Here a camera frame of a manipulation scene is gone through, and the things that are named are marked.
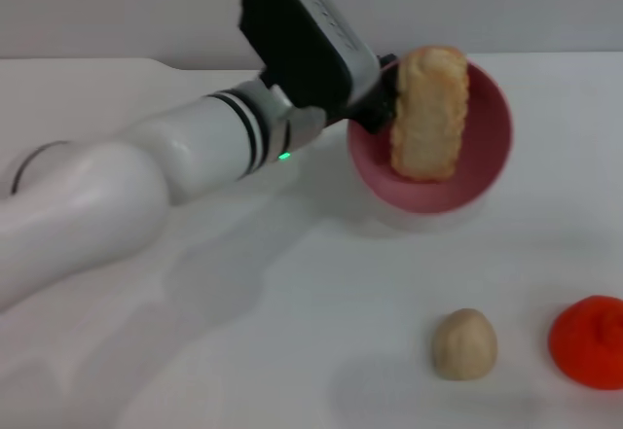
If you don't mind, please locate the orange-red swirl bun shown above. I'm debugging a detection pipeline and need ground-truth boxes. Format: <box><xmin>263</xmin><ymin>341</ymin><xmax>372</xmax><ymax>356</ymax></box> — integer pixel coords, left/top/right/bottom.
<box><xmin>548</xmin><ymin>295</ymin><xmax>623</xmax><ymax>391</ymax></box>

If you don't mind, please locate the left wrist camera housing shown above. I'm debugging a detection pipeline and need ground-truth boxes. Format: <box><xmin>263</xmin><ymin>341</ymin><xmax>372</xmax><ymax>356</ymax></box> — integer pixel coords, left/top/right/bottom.
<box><xmin>237</xmin><ymin>0</ymin><xmax>382</xmax><ymax>109</ymax></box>

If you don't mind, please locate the pink plastic bowl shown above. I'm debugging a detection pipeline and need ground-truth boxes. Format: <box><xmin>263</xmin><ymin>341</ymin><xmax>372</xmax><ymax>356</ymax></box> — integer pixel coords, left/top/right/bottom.
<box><xmin>346</xmin><ymin>56</ymin><xmax>514</xmax><ymax>215</ymax></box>

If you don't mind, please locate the ridged orange bread loaf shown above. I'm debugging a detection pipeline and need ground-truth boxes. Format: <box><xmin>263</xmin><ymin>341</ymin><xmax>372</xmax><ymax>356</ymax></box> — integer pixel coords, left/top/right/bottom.
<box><xmin>389</xmin><ymin>46</ymin><xmax>470</xmax><ymax>183</ymax></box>

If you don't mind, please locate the beige round bun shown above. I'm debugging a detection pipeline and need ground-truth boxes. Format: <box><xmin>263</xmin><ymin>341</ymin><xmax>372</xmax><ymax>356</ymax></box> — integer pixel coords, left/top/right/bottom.
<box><xmin>431</xmin><ymin>307</ymin><xmax>499</xmax><ymax>380</ymax></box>

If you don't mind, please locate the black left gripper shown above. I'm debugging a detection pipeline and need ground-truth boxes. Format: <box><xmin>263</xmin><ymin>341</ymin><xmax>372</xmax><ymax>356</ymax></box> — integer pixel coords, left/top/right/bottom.
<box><xmin>324</xmin><ymin>53</ymin><xmax>401</xmax><ymax>134</ymax></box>

